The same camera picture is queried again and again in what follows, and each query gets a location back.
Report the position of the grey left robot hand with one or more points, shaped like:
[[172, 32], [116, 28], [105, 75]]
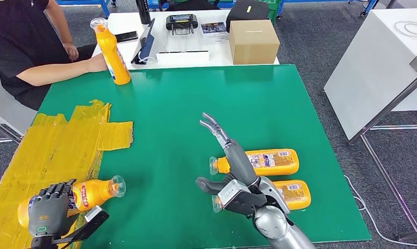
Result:
[[50, 213]]

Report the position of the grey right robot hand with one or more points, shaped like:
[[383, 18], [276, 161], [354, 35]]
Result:
[[241, 161]]

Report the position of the person's right hand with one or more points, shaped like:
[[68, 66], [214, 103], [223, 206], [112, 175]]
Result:
[[98, 63]]

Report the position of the person's left hand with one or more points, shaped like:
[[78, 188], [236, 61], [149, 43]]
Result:
[[71, 51]]

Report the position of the orange juice bottle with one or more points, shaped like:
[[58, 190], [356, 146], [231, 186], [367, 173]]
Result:
[[273, 170], [297, 202], [110, 51], [94, 192]]

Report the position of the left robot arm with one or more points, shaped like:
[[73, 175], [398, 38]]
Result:
[[43, 242]]

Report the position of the black smartphone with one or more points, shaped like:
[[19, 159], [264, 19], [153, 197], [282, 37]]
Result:
[[127, 36]]

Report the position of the tablet in blue case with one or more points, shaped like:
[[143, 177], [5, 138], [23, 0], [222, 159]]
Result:
[[144, 44]]

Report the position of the person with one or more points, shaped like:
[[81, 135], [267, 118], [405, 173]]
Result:
[[15, 41]]

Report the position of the yellow tape patch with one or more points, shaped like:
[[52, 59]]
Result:
[[39, 154]]

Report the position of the green table board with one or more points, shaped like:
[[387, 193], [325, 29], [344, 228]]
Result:
[[211, 103]]

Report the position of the black flask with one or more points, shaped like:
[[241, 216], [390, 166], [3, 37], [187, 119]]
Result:
[[143, 10]]

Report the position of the flat white box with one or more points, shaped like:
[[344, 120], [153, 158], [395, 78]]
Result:
[[182, 58]]

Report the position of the white desk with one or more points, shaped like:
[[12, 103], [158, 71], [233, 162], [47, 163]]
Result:
[[8, 113]]

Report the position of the black handheld controller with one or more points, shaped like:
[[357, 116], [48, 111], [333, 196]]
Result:
[[181, 21]]

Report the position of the black chair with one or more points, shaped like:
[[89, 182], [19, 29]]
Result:
[[194, 5]]

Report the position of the brown cardboard box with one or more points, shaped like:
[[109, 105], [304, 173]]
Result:
[[253, 43]]

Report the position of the printed leaflet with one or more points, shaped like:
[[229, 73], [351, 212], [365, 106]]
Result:
[[213, 27]]

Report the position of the black carrying case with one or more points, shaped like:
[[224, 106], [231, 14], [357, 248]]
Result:
[[244, 13]]

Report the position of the large white table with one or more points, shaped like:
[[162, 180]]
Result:
[[371, 72]]

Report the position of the green plastic crate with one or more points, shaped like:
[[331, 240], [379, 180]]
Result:
[[275, 7]]

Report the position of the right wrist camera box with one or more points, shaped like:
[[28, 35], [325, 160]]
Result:
[[235, 197]]

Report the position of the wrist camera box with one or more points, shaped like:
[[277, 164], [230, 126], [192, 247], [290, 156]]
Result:
[[235, 197], [94, 214]]

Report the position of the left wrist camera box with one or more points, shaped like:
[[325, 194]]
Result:
[[94, 214]]

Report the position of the blue metal cart frame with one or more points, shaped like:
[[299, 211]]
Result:
[[105, 8], [325, 1]]

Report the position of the steel table frame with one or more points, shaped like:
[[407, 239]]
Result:
[[386, 111]]

